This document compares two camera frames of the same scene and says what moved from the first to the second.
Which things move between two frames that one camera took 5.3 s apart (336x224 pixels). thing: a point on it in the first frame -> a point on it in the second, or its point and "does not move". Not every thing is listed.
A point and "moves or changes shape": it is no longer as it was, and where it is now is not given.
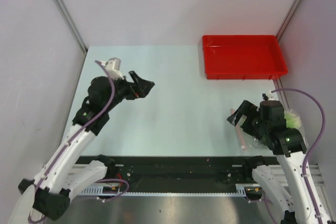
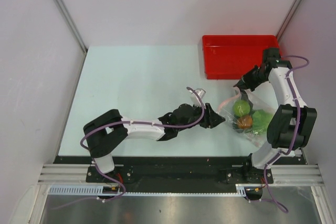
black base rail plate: (182, 170) does not move
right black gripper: (248, 109) -> (245, 82)
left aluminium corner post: (64, 9) does not move
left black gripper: (134, 90) -> (210, 118)
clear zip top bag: (293, 120) moves or changes shape
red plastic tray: (242, 56) does not move
